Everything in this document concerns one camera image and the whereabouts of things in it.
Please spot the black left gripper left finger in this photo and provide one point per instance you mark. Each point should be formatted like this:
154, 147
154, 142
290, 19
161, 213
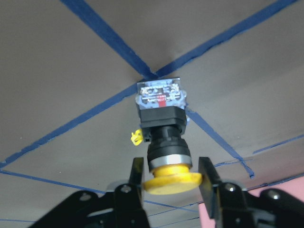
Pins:
128, 204

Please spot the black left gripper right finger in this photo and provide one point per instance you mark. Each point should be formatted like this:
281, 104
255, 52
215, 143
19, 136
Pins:
226, 202

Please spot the pink plastic bin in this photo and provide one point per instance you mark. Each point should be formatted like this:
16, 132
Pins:
292, 185

